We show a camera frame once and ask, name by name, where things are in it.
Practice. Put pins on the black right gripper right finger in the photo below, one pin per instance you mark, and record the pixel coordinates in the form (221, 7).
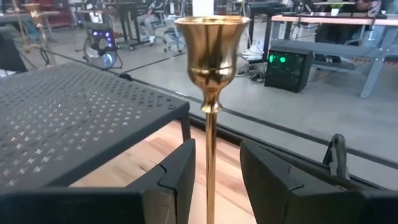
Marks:
(280, 199)

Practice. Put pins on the black desk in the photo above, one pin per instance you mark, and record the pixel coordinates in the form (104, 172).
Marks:
(267, 7)

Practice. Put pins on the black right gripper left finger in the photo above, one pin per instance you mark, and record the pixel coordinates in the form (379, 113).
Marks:
(93, 208)

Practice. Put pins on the black perforated metal shelf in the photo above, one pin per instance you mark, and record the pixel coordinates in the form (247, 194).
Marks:
(62, 118)

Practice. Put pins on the white pillar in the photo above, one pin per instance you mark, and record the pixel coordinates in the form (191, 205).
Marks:
(202, 7)

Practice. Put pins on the black table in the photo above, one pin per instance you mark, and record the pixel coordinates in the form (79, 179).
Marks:
(130, 9)

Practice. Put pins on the black computer tower green lights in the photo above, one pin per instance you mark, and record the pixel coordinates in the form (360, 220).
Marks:
(287, 74)

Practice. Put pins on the person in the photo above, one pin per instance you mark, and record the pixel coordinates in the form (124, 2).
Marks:
(146, 23)
(367, 5)

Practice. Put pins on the grey desk with wooden top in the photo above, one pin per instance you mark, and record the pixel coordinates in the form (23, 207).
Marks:
(326, 20)

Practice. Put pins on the grey office chair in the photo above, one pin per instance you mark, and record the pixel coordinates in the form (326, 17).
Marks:
(172, 32)

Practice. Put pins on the black aluminium table frame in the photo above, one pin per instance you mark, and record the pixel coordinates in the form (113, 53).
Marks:
(224, 133)

